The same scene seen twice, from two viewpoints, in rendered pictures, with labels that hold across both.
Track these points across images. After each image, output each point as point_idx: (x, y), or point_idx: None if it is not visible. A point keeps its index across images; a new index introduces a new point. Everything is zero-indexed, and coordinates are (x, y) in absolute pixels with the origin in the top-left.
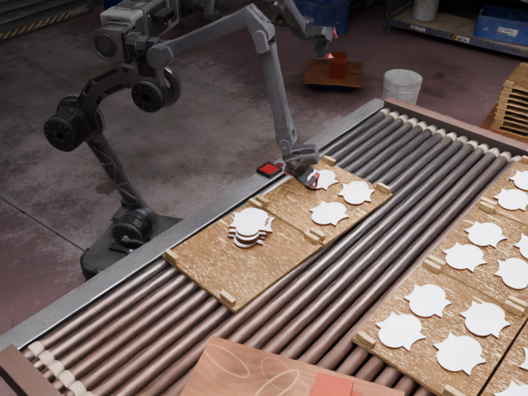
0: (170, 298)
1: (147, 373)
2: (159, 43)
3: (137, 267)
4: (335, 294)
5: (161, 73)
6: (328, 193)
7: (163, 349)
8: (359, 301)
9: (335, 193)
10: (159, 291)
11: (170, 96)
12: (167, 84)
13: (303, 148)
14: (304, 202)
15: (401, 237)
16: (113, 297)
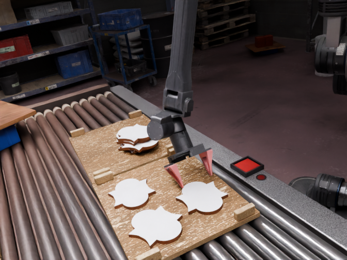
0: (104, 120)
1: (61, 117)
2: None
3: (143, 110)
4: (40, 189)
5: (332, 34)
6: (171, 201)
7: (74, 122)
8: (16, 197)
9: (168, 208)
10: (114, 117)
11: (337, 66)
12: (338, 51)
13: (160, 113)
14: (165, 180)
15: (56, 257)
16: (123, 106)
